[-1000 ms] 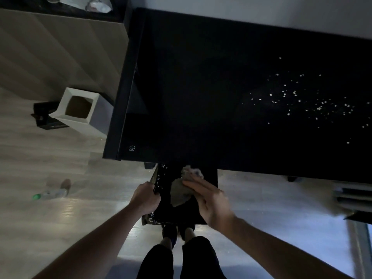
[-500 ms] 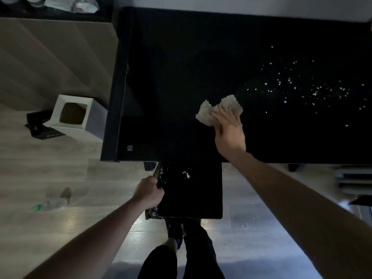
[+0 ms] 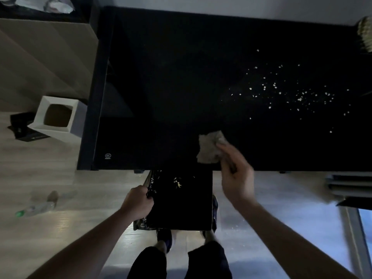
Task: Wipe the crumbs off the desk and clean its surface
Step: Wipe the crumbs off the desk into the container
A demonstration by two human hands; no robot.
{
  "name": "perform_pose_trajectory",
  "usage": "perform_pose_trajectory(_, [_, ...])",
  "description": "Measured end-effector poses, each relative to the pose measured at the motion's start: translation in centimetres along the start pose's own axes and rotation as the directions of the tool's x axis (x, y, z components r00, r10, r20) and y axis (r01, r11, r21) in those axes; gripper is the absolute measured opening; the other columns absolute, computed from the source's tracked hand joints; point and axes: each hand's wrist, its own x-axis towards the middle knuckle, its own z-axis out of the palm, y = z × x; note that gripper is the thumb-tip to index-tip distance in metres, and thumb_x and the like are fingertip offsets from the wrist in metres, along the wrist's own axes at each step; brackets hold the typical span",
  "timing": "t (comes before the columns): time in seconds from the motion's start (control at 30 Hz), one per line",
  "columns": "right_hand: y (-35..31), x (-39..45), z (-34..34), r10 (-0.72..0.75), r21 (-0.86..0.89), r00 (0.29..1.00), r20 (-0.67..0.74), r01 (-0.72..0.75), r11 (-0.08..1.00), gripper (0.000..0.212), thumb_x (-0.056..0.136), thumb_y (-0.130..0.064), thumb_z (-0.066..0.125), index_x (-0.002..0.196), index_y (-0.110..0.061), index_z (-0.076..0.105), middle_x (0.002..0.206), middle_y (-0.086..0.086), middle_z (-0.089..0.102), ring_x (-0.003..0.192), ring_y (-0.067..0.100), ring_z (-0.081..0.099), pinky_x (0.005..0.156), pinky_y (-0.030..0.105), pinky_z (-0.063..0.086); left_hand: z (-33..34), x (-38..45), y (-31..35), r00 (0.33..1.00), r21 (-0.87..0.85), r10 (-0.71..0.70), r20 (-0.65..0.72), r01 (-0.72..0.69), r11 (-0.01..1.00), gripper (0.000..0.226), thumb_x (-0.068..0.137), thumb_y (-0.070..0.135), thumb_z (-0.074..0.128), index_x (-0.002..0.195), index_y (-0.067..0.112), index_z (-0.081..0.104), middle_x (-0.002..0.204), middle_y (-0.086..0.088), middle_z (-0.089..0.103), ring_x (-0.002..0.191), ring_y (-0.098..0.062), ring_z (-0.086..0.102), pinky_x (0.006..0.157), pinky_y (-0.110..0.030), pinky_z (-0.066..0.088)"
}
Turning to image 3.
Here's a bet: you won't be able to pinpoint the person's leg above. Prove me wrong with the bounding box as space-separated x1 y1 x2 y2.
127 246 168 279
187 240 233 279

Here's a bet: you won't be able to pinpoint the grey cleaning cloth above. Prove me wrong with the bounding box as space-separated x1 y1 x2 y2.
196 130 228 164

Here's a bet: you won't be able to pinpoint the person's right leg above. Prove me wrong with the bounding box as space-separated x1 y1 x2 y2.
187 240 233 279

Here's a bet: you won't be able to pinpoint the person's left hand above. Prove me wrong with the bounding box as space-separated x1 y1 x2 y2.
120 185 155 223

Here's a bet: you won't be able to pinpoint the person's right forearm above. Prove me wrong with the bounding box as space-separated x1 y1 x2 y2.
236 200 358 279

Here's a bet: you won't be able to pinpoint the person's left leg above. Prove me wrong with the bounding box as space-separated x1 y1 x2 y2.
127 246 168 279

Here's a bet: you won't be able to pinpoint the scattered white crumbs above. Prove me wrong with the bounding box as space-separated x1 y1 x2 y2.
227 49 353 134

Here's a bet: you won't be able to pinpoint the clear bottle with green cap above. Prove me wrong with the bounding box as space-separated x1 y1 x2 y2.
15 191 60 218

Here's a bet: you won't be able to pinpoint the black trash bag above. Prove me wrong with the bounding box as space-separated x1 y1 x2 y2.
133 170 218 233

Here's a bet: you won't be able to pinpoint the flat black box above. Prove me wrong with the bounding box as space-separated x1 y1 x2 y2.
7 111 50 142

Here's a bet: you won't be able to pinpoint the person's left dark shoe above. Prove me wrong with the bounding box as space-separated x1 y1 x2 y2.
156 228 174 254

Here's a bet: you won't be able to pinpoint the person's right hand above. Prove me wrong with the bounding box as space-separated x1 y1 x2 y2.
216 142 258 211

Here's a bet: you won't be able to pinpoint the white open-topped box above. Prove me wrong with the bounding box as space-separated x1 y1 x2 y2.
28 96 88 143

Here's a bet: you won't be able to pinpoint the crumpled clear plastic bag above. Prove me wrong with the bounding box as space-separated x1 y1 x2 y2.
14 0 75 14

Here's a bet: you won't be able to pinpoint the person's left forearm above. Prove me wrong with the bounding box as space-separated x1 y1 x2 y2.
26 207 147 279

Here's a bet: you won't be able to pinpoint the black desk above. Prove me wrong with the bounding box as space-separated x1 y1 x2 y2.
77 6 372 174

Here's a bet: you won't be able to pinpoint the beige wooden cabinet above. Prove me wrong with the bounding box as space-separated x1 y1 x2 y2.
0 18 99 113

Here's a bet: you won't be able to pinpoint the grey window frame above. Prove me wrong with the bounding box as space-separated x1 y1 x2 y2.
338 206 372 279

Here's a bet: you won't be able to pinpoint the black square trash bin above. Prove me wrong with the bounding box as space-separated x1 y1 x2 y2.
147 170 214 231

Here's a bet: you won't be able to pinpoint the pale straw brush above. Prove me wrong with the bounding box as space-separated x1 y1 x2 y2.
356 16 372 53

